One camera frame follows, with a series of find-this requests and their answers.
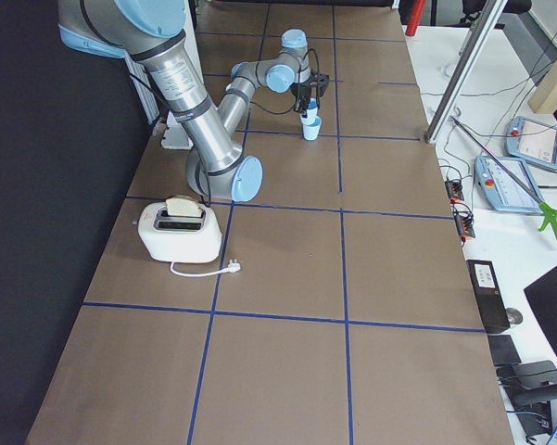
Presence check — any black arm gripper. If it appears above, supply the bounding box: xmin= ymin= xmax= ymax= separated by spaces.
xmin=290 ymin=70 xmax=329 ymax=116

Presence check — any light blue cup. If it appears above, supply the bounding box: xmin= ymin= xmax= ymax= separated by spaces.
xmin=301 ymin=102 xmax=318 ymax=125
xmin=302 ymin=116 xmax=323 ymax=141

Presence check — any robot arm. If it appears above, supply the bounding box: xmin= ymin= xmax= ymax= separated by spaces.
xmin=57 ymin=0 xmax=329 ymax=202

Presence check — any blue tape strip middle row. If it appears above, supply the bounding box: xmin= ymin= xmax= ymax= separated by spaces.
xmin=332 ymin=23 xmax=355 ymax=444

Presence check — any blue tape strip right side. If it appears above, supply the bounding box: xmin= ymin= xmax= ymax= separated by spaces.
xmin=214 ymin=201 xmax=453 ymax=221

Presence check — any red cylinder far edge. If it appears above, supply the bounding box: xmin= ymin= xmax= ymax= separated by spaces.
xmin=405 ymin=0 xmax=426 ymax=37

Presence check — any toast slice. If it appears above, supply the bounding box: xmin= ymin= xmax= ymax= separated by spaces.
xmin=165 ymin=195 xmax=202 ymax=218

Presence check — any black orange connector block far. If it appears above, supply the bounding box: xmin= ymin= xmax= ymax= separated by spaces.
xmin=444 ymin=179 xmax=464 ymax=204

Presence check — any black orange connector block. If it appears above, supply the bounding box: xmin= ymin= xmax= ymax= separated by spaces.
xmin=451 ymin=203 xmax=475 ymax=243
xmin=444 ymin=179 xmax=464 ymax=204

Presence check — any cream toaster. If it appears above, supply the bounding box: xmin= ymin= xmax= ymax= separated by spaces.
xmin=138 ymin=202 xmax=222 ymax=263

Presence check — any black orange connector block near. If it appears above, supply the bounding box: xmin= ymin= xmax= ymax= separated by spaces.
xmin=451 ymin=203 xmax=475 ymax=243

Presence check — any teach pendant near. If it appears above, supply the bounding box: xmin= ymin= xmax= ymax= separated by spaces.
xmin=474 ymin=155 xmax=543 ymax=215

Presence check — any teach pendant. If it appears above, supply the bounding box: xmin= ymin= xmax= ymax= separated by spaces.
xmin=505 ymin=116 xmax=557 ymax=172
xmin=474 ymin=155 xmax=543 ymax=215

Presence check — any teach pendant far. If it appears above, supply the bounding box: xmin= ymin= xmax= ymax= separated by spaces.
xmin=505 ymin=116 xmax=557 ymax=172

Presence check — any metal stand with green clip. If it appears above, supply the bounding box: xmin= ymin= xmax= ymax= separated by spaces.
xmin=451 ymin=117 xmax=557 ymax=240

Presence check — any black box with label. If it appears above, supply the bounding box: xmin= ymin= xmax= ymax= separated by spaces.
xmin=466 ymin=260 xmax=510 ymax=334

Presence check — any arm gripper cable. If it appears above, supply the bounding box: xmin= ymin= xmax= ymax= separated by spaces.
xmin=249 ymin=47 xmax=321 ymax=116

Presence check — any white toaster plug cable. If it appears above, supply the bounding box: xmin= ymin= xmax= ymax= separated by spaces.
xmin=169 ymin=257 xmax=244 ymax=278

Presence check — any aluminium frame post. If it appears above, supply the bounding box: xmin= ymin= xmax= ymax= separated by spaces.
xmin=424 ymin=0 xmax=507 ymax=145

